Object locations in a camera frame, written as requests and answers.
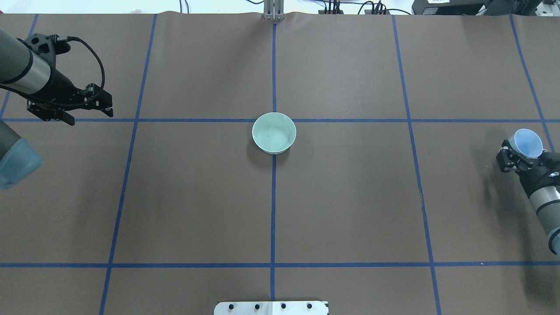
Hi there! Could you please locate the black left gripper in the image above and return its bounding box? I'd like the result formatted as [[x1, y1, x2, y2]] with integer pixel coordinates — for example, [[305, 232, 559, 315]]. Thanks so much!
[[27, 68, 114, 126]]

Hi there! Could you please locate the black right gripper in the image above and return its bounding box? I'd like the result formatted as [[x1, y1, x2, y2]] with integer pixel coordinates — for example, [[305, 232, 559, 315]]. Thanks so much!
[[496, 139, 560, 198]]

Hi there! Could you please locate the light blue plastic cup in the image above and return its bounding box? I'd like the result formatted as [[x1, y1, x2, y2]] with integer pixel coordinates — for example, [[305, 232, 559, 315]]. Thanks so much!
[[509, 128, 544, 159]]

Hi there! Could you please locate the mint green bowl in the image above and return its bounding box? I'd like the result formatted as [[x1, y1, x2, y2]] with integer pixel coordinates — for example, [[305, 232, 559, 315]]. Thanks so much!
[[252, 112, 297, 155]]

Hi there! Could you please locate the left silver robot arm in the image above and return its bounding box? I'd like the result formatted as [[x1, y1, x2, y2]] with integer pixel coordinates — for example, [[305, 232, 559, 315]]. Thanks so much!
[[0, 29, 114, 191]]

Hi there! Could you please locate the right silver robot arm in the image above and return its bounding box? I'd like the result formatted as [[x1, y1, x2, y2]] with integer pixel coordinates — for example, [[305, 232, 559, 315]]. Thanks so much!
[[496, 134, 560, 256]]

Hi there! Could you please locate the black box with label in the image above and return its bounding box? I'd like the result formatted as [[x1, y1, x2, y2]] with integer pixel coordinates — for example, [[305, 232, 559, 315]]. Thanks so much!
[[411, 0, 486, 16]]

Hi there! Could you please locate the orange black electronics board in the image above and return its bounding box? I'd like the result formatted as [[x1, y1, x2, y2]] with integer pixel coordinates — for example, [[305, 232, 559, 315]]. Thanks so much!
[[318, 0, 390, 15]]

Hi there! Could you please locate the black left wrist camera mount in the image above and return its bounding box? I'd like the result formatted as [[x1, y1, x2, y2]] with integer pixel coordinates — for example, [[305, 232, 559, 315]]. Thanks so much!
[[20, 33, 71, 68]]

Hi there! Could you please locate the black left camera cable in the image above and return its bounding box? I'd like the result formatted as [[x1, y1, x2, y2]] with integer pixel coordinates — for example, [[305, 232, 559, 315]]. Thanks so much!
[[9, 36, 106, 110]]

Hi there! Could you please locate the aluminium frame post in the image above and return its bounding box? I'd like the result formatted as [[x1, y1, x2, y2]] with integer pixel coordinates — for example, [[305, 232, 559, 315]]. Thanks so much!
[[263, 0, 285, 21]]

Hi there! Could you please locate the white central pedestal column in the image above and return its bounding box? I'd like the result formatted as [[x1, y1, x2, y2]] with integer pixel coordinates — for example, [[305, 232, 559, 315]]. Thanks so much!
[[213, 301, 330, 315]]

